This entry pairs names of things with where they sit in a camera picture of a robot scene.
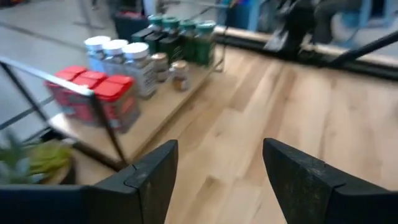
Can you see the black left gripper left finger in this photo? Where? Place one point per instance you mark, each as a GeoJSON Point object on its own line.
{"type": "Point", "coordinates": [93, 205]}

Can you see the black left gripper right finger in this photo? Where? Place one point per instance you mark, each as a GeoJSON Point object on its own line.
{"type": "Point", "coordinates": [326, 202]}

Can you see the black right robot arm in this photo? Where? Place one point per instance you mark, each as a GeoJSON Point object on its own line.
{"type": "Point", "coordinates": [292, 31]}

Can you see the potted succulent plant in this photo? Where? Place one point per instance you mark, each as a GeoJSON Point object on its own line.
{"type": "Point", "coordinates": [40, 155]}

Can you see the wooden shelf with black frame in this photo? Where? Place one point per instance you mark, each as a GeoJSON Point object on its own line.
{"type": "Point", "coordinates": [149, 124]}

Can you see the black metal table frame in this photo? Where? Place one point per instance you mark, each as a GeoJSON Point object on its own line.
{"type": "Point", "coordinates": [367, 67]}

